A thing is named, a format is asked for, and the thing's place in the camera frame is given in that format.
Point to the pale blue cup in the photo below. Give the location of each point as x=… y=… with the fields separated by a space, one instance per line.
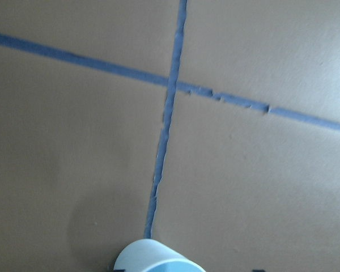
x=151 y=255

